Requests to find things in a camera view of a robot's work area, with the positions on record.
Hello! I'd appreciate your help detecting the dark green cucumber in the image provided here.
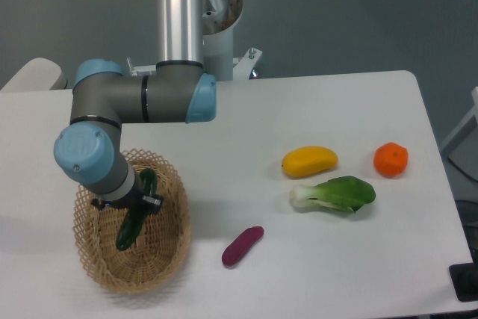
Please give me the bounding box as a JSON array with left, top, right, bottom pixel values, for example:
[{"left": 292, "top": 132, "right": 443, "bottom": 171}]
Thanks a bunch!
[{"left": 116, "top": 168, "right": 157, "bottom": 251}]

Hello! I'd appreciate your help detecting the yellow mango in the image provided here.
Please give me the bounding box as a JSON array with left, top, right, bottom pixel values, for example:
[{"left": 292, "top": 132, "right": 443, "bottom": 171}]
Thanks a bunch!
[{"left": 282, "top": 146, "right": 338, "bottom": 178}]

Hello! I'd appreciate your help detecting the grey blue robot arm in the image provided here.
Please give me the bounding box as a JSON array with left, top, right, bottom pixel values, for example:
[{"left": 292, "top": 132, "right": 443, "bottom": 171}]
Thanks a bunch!
[{"left": 54, "top": 0, "right": 217, "bottom": 213}]

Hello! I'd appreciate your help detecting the white chair armrest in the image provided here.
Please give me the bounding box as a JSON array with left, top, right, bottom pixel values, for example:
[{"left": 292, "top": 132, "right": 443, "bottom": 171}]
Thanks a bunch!
[{"left": 1, "top": 58, "right": 68, "bottom": 93}]

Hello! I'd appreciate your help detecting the white furniture frame right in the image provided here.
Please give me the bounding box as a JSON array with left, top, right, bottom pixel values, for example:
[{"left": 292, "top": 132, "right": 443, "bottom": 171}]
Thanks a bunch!
[{"left": 440, "top": 87, "right": 477, "bottom": 157}]

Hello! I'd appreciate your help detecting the green bok choy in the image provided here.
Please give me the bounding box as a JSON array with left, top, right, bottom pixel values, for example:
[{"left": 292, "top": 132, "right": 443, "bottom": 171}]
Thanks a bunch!
[{"left": 289, "top": 176, "right": 376, "bottom": 213}]

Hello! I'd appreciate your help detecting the woven wicker basket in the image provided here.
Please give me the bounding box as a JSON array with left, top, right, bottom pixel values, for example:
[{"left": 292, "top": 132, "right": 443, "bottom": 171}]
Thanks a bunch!
[{"left": 73, "top": 149, "right": 191, "bottom": 294}]

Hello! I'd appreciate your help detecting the black device at table edge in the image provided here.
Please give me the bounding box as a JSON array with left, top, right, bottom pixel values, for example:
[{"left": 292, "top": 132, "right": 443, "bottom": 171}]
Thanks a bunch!
[{"left": 449, "top": 263, "right": 477, "bottom": 303}]

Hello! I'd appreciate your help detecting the orange tangerine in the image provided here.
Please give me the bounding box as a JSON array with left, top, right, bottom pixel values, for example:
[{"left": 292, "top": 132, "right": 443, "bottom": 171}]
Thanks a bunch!
[{"left": 373, "top": 142, "right": 409, "bottom": 178}]

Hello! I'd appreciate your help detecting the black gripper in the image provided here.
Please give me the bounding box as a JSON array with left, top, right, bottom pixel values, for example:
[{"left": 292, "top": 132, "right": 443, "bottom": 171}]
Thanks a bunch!
[{"left": 90, "top": 191, "right": 164, "bottom": 214}]

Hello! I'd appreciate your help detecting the purple sweet potato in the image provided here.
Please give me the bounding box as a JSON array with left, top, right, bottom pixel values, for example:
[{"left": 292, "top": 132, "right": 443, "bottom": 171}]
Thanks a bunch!
[{"left": 221, "top": 226, "right": 264, "bottom": 267}]

